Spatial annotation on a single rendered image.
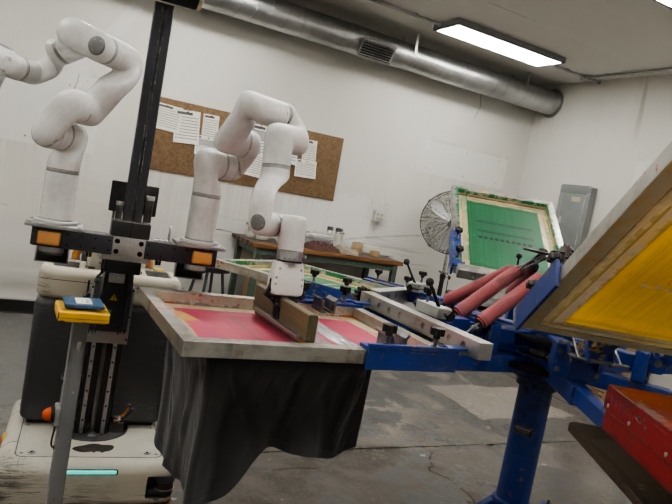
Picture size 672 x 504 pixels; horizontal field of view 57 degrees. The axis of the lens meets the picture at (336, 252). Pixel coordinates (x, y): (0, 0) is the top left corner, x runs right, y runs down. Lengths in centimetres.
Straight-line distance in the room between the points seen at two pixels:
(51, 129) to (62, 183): 17
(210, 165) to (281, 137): 32
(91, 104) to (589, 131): 569
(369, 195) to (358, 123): 72
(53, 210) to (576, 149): 578
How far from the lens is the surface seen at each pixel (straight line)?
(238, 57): 578
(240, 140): 202
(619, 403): 131
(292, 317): 174
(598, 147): 686
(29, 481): 252
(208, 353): 148
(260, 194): 179
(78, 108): 194
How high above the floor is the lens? 137
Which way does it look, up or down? 5 degrees down
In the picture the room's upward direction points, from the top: 10 degrees clockwise
